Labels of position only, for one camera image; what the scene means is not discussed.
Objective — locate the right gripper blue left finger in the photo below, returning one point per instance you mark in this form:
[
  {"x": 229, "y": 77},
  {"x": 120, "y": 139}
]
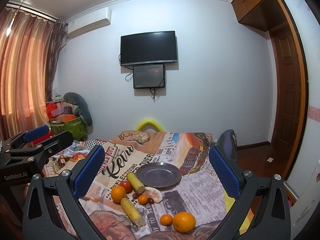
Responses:
[{"x": 41, "y": 219}]

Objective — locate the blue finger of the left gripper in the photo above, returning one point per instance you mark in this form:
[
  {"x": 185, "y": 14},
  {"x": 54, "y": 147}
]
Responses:
[
  {"x": 23, "y": 138},
  {"x": 57, "y": 141}
]

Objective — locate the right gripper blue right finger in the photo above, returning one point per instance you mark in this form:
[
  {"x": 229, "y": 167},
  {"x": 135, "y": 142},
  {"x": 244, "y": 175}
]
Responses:
[{"x": 272, "y": 217}]

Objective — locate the large orange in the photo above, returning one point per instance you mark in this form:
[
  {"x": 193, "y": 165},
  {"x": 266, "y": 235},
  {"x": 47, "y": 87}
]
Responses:
[
  {"x": 183, "y": 222},
  {"x": 118, "y": 193}
]

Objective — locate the red tomato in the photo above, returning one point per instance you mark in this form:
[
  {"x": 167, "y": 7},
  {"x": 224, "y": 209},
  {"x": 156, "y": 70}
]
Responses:
[{"x": 127, "y": 186}]

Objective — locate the large orange front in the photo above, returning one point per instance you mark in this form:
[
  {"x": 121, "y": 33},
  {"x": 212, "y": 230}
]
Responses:
[{"x": 183, "y": 222}]

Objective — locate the small mandarin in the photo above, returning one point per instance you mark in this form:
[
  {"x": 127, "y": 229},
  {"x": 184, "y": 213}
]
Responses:
[
  {"x": 142, "y": 199},
  {"x": 166, "y": 220}
]

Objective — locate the peeled pomelo piece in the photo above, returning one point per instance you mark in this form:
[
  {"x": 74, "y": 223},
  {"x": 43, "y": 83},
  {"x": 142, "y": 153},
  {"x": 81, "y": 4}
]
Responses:
[{"x": 153, "y": 193}]

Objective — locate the small mandarin front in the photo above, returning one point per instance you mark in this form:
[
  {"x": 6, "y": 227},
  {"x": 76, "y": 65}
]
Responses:
[{"x": 166, "y": 220}]

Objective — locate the red box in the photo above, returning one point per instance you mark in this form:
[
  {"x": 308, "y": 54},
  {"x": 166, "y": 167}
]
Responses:
[{"x": 54, "y": 109}]

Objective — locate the green storage box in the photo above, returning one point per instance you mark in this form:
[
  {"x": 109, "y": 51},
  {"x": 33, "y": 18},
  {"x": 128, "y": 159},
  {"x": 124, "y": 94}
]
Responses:
[{"x": 76, "y": 127}]

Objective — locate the orange brown curtain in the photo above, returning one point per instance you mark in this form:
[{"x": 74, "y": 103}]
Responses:
[{"x": 30, "y": 47}]

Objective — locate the dark blue backpack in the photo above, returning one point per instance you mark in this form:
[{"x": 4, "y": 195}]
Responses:
[{"x": 228, "y": 144}]

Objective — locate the newspaper print tablecloth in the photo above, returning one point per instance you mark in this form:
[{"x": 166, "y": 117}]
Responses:
[{"x": 198, "y": 192}]

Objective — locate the dark red grape right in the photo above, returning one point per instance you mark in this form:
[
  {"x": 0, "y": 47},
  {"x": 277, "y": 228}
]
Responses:
[{"x": 151, "y": 201}]

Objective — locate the yellow chair back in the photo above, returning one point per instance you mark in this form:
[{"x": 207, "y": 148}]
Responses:
[{"x": 149, "y": 122}]

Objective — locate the dark purple round plate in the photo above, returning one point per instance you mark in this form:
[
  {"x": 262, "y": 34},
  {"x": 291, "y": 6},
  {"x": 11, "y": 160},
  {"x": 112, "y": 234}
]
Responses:
[{"x": 159, "y": 174}]

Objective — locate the white air conditioner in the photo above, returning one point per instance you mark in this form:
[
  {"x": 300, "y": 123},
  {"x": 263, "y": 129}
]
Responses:
[{"x": 89, "y": 22}]

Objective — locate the brown wooden door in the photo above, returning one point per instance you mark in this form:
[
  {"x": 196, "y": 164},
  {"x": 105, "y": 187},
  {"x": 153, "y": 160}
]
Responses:
[{"x": 289, "y": 94}]

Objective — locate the wooden overhead cabinet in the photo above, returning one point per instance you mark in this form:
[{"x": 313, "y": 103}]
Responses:
[{"x": 263, "y": 15}]

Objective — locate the small black wall monitor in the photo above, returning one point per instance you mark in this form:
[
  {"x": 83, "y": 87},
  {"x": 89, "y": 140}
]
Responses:
[{"x": 149, "y": 76}]

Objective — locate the large black wall television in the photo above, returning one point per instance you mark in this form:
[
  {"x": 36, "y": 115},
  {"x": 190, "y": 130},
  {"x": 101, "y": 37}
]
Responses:
[{"x": 152, "y": 47}]

